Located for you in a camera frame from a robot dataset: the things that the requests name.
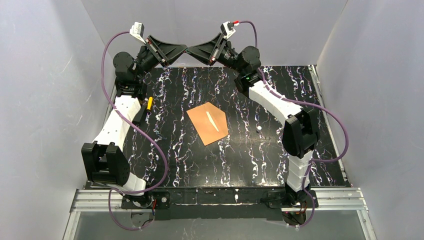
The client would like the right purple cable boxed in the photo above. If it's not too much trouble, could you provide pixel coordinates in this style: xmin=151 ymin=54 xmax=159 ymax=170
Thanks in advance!
xmin=238 ymin=20 xmax=350 ymax=229

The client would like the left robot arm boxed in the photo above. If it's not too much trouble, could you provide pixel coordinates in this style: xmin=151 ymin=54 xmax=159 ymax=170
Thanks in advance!
xmin=81 ymin=35 xmax=187 ymax=196

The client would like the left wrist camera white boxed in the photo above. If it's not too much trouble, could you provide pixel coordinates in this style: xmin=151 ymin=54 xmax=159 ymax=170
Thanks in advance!
xmin=129 ymin=22 xmax=146 ymax=45

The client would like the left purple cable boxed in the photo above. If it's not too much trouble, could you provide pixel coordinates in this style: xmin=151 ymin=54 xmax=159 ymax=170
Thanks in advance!
xmin=100 ymin=31 xmax=170 ymax=231

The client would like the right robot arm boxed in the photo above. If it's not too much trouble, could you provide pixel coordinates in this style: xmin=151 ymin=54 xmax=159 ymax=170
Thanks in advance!
xmin=186 ymin=33 xmax=320 ymax=205

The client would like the orange brown envelope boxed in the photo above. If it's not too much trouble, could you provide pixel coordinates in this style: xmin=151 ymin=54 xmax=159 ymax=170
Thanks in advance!
xmin=186 ymin=102 xmax=229 ymax=146

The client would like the aluminium rail frame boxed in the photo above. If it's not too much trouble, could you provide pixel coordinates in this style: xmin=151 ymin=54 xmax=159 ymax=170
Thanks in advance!
xmin=63 ymin=187 xmax=376 ymax=240

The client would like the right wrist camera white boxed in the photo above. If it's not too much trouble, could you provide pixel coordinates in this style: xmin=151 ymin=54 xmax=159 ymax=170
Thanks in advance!
xmin=220 ymin=20 xmax=240 ymax=40

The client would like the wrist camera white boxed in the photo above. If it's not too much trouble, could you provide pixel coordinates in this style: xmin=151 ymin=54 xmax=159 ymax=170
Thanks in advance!
xmin=220 ymin=20 xmax=240 ymax=40
xmin=129 ymin=22 xmax=146 ymax=45

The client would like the purple cable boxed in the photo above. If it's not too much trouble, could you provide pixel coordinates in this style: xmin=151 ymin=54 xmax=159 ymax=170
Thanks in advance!
xmin=238 ymin=20 xmax=350 ymax=229
xmin=100 ymin=31 xmax=170 ymax=231

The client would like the beige letter paper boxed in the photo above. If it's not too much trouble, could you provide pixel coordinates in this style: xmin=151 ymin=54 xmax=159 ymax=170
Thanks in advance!
xmin=206 ymin=111 xmax=219 ymax=132

